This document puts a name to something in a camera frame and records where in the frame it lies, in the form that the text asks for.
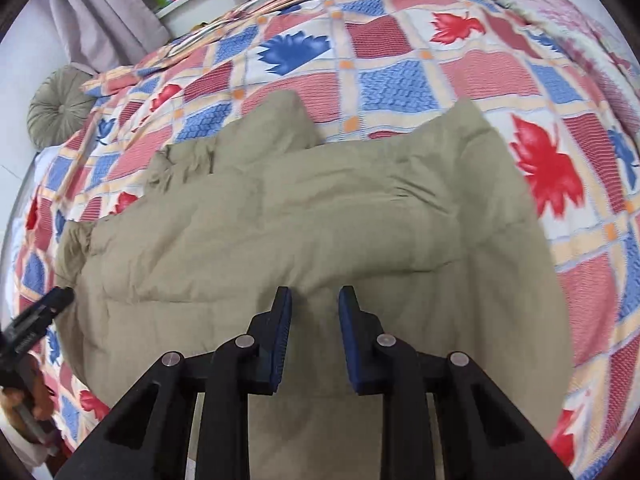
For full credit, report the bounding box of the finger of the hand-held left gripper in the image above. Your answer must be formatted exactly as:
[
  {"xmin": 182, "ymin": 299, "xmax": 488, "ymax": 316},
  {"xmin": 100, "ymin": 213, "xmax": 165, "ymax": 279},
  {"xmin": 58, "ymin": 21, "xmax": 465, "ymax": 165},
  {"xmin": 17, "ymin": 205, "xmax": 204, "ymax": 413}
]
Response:
[{"xmin": 12, "ymin": 286, "xmax": 76, "ymax": 357}]

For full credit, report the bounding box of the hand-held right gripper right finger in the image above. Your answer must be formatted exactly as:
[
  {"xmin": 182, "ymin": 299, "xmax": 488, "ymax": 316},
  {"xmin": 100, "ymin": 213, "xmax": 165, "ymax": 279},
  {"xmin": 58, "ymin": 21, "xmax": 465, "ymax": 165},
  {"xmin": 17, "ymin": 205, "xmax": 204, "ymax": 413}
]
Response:
[{"xmin": 337, "ymin": 285, "xmax": 573, "ymax": 480}]

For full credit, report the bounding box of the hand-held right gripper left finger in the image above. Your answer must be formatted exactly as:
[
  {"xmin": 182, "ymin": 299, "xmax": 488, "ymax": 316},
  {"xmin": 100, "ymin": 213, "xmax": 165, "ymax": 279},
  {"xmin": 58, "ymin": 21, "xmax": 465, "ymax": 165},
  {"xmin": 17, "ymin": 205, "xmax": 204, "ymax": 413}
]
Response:
[{"xmin": 55, "ymin": 286, "xmax": 293, "ymax": 480}]

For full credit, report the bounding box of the beige puffer jacket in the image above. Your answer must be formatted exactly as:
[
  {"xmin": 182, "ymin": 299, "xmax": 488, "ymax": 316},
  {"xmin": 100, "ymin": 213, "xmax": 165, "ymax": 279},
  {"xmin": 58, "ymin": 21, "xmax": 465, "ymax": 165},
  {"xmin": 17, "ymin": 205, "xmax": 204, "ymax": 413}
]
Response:
[{"xmin": 54, "ymin": 91, "xmax": 575, "ymax": 480}]

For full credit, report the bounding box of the person's left hand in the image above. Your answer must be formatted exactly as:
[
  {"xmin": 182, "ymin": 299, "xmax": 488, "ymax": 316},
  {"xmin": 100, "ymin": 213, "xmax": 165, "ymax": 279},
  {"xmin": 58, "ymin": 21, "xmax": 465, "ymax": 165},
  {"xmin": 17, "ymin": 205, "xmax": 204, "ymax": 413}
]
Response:
[{"xmin": 0, "ymin": 356, "xmax": 57, "ymax": 431}]

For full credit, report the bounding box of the round green velvet cushion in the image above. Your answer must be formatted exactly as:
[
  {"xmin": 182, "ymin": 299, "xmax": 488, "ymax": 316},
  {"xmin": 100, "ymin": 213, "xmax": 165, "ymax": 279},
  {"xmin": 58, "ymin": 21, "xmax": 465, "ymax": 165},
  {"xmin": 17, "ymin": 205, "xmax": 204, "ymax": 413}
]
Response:
[{"xmin": 27, "ymin": 64, "xmax": 99, "ymax": 152}]

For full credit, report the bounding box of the leaf-print checked bed quilt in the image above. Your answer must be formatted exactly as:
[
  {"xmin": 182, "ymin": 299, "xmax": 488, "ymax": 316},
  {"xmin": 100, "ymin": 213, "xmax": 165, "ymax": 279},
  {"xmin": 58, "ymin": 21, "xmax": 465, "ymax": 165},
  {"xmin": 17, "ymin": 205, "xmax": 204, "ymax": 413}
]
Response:
[{"xmin": 10, "ymin": 0, "xmax": 640, "ymax": 480}]

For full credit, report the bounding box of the grey curtain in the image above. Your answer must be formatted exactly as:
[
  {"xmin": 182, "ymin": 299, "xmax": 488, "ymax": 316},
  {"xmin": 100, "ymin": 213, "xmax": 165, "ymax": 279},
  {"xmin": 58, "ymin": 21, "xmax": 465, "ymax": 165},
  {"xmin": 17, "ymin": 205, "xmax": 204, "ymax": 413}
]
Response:
[{"xmin": 50, "ymin": 0, "xmax": 173, "ymax": 70}]

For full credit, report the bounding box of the white window shelf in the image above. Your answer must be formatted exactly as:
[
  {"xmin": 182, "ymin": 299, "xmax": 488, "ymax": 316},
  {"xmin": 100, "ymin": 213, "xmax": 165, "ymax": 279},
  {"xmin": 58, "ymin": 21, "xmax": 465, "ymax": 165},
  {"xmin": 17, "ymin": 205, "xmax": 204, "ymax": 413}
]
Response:
[{"xmin": 155, "ymin": 0, "xmax": 225, "ymax": 37}]

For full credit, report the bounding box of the pink floral folded quilt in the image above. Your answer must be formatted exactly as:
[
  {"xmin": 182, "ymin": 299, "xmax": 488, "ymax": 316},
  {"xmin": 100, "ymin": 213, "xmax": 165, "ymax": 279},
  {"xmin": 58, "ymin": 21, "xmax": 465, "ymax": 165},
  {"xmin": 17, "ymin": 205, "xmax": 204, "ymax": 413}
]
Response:
[{"xmin": 487, "ymin": 0, "xmax": 640, "ymax": 93}]

